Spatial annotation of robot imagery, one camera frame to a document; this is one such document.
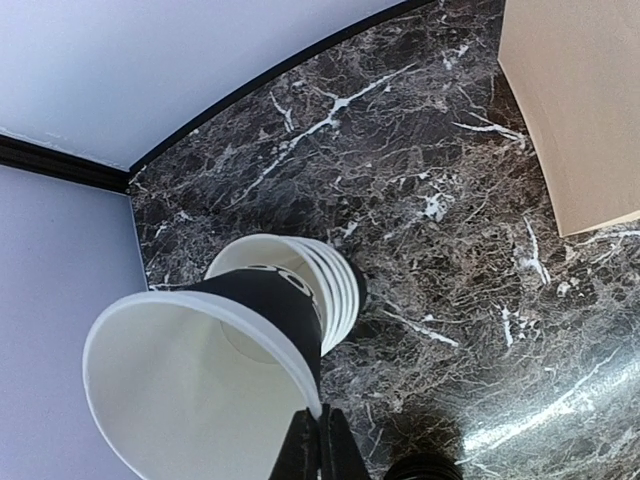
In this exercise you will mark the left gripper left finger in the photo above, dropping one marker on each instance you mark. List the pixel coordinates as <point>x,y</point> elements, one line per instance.
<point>299,456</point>

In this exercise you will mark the black paper coffee cup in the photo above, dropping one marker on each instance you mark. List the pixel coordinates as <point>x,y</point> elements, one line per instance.
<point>202,383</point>

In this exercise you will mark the left black frame post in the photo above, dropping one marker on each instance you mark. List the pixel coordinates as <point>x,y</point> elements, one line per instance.
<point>25,156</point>

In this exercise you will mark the stack of black lids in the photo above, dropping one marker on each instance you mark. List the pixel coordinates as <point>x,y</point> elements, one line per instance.
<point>424,466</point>

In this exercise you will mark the brown paper bag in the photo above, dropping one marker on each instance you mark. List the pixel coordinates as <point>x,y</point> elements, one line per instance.
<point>573,67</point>

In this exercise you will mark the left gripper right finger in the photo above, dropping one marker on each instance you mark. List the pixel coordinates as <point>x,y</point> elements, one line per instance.
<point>340,457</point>

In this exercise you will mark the stack of paper cups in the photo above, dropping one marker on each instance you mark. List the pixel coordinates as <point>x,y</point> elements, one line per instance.
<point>338,286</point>

